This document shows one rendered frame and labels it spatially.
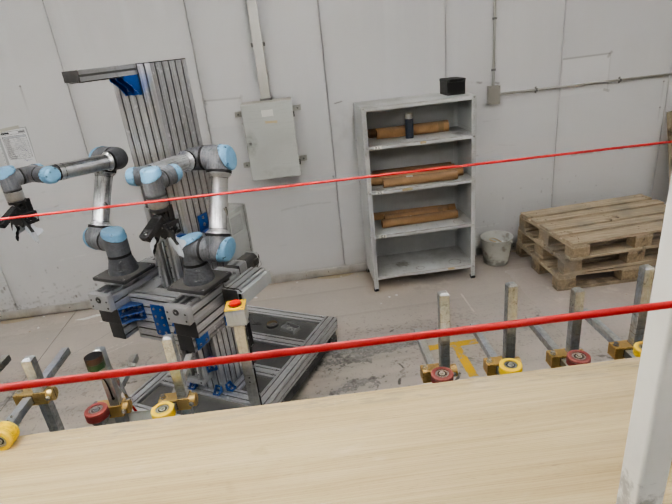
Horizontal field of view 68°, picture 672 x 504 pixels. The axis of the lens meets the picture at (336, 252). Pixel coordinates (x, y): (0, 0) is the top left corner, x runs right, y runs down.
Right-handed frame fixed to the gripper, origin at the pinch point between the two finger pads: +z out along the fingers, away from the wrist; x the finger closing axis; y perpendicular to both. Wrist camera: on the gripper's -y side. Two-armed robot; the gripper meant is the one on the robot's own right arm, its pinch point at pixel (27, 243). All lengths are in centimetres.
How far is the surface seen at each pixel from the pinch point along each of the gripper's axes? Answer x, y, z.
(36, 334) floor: 174, 85, 132
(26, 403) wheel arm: -56, -54, 36
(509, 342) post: -210, 32, 39
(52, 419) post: -57, -48, 47
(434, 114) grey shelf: -120, 295, -6
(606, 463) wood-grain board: -241, -15, 42
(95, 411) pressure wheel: -78, -45, 41
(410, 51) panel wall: -104, 286, -58
